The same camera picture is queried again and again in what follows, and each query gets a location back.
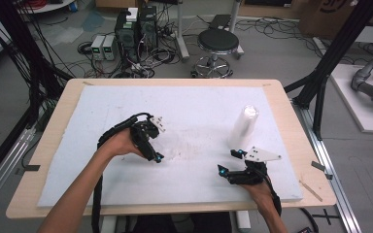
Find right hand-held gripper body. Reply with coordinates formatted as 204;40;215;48
227;146;282;186

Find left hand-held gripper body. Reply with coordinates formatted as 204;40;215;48
130;116;167;149

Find person's left hand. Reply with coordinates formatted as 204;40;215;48
105;127;145;159

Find person's right hand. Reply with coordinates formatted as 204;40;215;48
241;180;275;212

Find white plastic bottle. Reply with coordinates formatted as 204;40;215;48
227;104;260;150

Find white foam mat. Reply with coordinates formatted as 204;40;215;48
37;84;304;208

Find white table leg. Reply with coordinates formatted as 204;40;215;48
235;210;253;233
102;215;119;233

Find person's dark pants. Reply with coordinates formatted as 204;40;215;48
123;212;232;233

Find grey power supply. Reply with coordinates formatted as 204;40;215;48
90;34;107;61
102;34;118;62

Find black computer tower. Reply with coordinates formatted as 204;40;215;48
138;5;159;50
114;11;141;63

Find white desk leg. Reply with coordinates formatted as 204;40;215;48
174;0;191;63
228;0;245;60

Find white board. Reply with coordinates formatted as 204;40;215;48
329;63;373;135

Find black round stool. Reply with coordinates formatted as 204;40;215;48
190;28;241;79

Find white box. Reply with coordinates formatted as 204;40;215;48
125;7;140;23

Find black flat device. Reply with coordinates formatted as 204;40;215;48
209;14;233;30

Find cardboard box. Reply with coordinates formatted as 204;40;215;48
298;0;373;41

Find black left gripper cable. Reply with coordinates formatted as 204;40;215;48
90;112;154;233

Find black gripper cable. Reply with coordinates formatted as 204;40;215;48
263;173;284;217
90;112;154;233

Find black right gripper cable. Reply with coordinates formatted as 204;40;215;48
263;173;284;217

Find tangle of floor cables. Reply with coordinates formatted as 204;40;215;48
77;9;184;79

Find aluminium rail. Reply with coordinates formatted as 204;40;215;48
291;99;363;233
0;127;37;217

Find black frame post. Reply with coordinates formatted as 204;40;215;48
284;0;373;141

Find black frame with cables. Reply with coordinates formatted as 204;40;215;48
0;0;74;130

